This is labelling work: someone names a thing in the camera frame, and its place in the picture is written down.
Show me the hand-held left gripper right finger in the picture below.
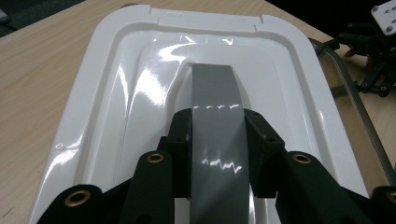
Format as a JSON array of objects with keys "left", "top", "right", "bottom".
[{"left": 244, "top": 108, "right": 287, "bottom": 200}]

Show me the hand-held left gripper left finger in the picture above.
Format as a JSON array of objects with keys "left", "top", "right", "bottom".
[{"left": 156, "top": 107, "right": 193, "bottom": 200}]

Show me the white lid with grey handle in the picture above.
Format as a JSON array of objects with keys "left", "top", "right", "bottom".
[{"left": 27, "top": 3, "right": 370, "bottom": 224}]

